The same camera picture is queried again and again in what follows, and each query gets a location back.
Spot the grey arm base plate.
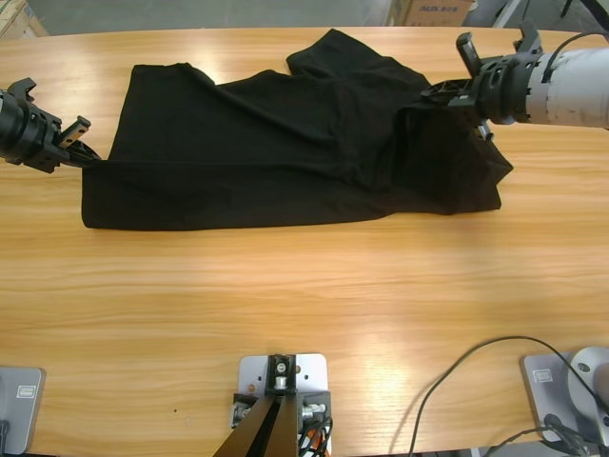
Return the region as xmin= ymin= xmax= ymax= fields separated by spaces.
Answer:
xmin=0 ymin=365 xmax=48 ymax=456
xmin=519 ymin=350 xmax=609 ymax=444

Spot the grey metal stand leg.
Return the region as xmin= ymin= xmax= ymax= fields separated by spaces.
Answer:
xmin=491 ymin=0 xmax=524 ymax=30

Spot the black cable bundle under post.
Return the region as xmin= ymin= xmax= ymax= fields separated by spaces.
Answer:
xmin=295 ymin=414 xmax=335 ymax=457

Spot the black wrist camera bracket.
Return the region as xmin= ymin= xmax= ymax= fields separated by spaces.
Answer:
xmin=7 ymin=78 xmax=38 ymax=107
xmin=455 ymin=21 xmax=544 ymax=80

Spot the black diagonal bar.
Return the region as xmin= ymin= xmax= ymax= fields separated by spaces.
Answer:
xmin=578 ymin=0 xmax=609 ymax=28

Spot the black Unitree polo shirt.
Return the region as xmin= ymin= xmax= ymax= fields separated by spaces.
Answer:
xmin=79 ymin=28 xmax=515 ymax=233

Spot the dark aluminium camera post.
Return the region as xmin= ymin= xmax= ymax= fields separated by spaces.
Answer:
xmin=211 ymin=392 xmax=301 ymax=457

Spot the wooden crate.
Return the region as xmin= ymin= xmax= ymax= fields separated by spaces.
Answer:
xmin=0 ymin=0 xmax=49 ymax=39

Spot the white box with AUX print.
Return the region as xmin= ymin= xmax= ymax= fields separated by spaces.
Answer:
xmin=407 ymin=0 xmax=477 ymax=28

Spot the grey arm base disc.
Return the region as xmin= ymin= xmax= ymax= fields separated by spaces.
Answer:
xmin=568 ymin=346 xmax=609 ymax=415

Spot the black cable bundle at base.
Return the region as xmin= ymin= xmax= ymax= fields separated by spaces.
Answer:
xmin=482 ymin=412 xmax=603 ymax=457

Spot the long black arched cable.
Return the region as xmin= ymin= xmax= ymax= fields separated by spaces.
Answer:
xmin=407 ymin=335 xmax=609 ymax=456

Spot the black corner bracket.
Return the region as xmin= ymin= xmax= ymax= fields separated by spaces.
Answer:
xmin=231 ymin=392 xmax=261 ymax=427
xmin=265 ymin=352 xmax=299 ymax=396
xmin=297 ymin=390 xmax=333 ymax=425

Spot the white metal mounting plate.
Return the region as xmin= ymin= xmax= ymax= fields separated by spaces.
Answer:
xmin=236 ymin=352 xmax=332 ymax=457

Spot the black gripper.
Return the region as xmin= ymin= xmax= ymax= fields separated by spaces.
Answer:
xmin=421 ymin=50 xmax=543 ymax=142
xmin=0 ymin=101 xmax=102 ymax=175

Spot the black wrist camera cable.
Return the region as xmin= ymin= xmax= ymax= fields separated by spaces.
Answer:
xmin=541 ymin=31 xmax=594 ymax=85

